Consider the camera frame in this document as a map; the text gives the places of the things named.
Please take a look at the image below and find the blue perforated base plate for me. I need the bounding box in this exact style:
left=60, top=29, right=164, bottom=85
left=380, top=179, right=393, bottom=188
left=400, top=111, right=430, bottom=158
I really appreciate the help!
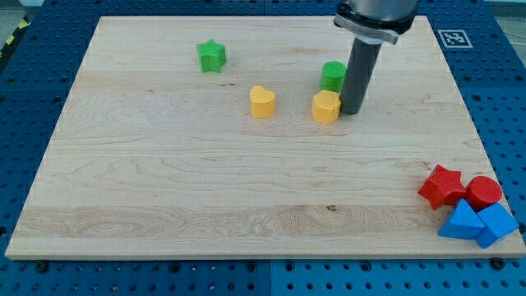
left=1, top=0, right=525, bottom=295

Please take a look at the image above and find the red cylinder block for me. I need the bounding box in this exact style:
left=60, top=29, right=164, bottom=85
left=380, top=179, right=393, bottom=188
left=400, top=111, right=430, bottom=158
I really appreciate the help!
left=466, top=176, right=503, bottom=211

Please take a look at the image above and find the light wooden board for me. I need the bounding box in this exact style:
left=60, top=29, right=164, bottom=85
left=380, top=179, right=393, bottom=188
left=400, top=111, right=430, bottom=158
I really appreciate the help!
left=6, top=16, right=525, bottom=261

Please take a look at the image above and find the green star block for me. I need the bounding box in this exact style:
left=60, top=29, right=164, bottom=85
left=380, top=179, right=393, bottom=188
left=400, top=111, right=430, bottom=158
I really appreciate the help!
left=196, top=39, right=226, bottom=73

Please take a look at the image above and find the green cylinder block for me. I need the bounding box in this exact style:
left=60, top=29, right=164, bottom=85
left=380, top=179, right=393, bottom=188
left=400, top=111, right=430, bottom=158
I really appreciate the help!
left=320, top=61, right=347, bottom=93

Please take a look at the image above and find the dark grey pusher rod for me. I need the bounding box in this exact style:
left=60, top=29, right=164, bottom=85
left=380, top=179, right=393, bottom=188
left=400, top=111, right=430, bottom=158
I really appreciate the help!
left=340, top=38, right=381, bottom=115

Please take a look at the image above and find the white fiducial marker tag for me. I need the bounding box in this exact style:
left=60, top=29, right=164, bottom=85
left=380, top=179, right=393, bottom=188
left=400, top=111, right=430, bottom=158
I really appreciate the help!
left=437, top=29, right=473, bottom=49

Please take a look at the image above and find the yellow heart block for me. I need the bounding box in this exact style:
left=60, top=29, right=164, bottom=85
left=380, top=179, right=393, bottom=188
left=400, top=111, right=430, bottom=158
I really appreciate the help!
left=249, top=85, right=276, bottom=118

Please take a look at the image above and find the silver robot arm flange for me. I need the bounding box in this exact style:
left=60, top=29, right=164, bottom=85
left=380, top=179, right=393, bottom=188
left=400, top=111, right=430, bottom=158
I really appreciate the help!
left=334, top=0, right=418, bottom=45

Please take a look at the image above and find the blue cube block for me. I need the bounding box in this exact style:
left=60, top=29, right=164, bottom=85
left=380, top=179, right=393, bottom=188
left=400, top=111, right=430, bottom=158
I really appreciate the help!
left=475, top=203, right=519, bottom=248

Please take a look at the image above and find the blue triangle block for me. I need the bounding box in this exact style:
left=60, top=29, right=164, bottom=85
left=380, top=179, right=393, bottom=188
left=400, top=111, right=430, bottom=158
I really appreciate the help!
left=438, top=199, right=485, bottom=240

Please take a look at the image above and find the yellow hexagon block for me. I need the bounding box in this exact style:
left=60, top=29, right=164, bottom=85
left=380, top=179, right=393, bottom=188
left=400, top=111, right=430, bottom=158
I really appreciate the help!
left=311, top=90, right=341, bottom=124

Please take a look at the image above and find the red star block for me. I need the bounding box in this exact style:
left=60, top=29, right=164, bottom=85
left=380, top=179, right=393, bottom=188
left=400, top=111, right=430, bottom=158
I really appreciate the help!
left=418, top=164, right=467, bottom=210

